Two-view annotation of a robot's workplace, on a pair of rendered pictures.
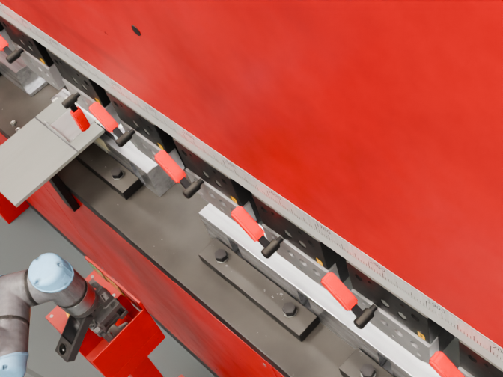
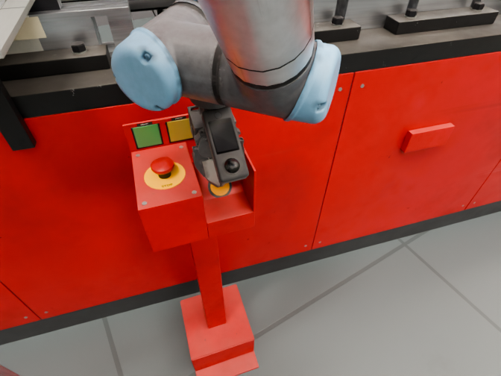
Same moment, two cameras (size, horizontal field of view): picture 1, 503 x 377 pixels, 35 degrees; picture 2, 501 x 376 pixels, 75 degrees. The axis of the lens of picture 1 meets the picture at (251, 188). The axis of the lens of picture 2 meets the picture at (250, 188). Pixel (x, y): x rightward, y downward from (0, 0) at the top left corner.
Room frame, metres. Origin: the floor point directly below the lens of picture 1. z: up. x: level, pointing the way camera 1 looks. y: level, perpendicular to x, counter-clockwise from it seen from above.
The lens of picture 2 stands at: (0.82, 0.85, 1.18)
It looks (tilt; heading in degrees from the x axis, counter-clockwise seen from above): 45 degrees down; 281
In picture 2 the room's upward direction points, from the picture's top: 1 degrees clockwise
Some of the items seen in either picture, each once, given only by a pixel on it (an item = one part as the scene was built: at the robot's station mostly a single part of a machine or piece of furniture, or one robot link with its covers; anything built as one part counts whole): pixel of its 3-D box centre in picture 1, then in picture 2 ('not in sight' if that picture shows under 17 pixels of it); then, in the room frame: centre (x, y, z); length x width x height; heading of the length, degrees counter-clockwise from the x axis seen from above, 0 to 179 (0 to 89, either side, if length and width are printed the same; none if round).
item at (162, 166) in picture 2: not in sight; (163, 170); (1.05, 0.46, 0.79); 0.04 x 0.04 x 0.04
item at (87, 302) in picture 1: (74, 295); not in sight; (0.96, 0.42, 0.95); 0.08 x 0.08 x 0.05
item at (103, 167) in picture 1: (95, 159); (28, 65); (1.36, 0.33, 0.89); 0.30 x 0.05 x 0.03; 28
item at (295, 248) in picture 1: (310, 229); not in sight; (0.74, -0.07, 1.21); 0.15 x 0.09 x 0.17; 28
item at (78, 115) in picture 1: (78, 112); not in sight; (1.26, 0.28, 1.15); 0.04 x 0.02 x 0.10; 118
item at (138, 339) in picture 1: (101, 322); (191, 177); (1.01, 0.43, 0.75); 0.20 x 0.16 x 0.18; 30
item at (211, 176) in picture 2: not in sight; (208, 165); (0.98, 0.41, 0.77); 0.06 x 0.03 x 0.09; 120
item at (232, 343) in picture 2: not in sight; (218, 333); (0.99, 0.46, 0.06); 0.25 x 0.20 x 0.12; 120
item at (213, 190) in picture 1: (227, 171); not in sight; (0.91, 0.03, 1.21); 0.15 x 0.09 x 0.17; 28
